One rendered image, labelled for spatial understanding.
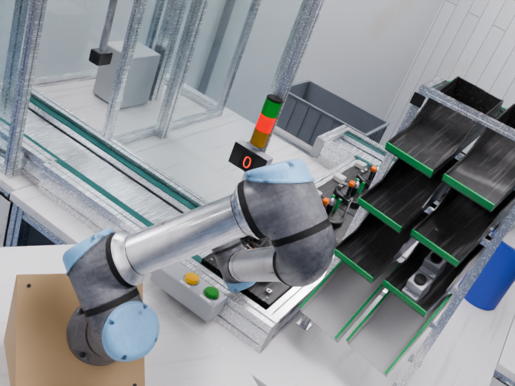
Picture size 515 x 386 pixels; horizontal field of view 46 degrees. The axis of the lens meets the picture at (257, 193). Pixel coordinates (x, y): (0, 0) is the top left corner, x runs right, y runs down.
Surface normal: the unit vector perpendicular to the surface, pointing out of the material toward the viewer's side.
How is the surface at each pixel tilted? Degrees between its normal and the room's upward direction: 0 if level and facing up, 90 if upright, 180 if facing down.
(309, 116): 90
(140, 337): 51
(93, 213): 90
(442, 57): 90
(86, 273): 74
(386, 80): 90
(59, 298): 45
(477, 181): 25
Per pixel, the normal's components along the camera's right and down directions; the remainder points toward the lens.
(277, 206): -0.23, 0.13
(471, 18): -0.82, -0.01
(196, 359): 0.33, -0.82
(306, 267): -0.04, 0.64
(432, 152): 0.04, -0.67
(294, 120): -0.50, 0.26
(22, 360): 0.52, -0.18
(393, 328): -0.21, -0.46
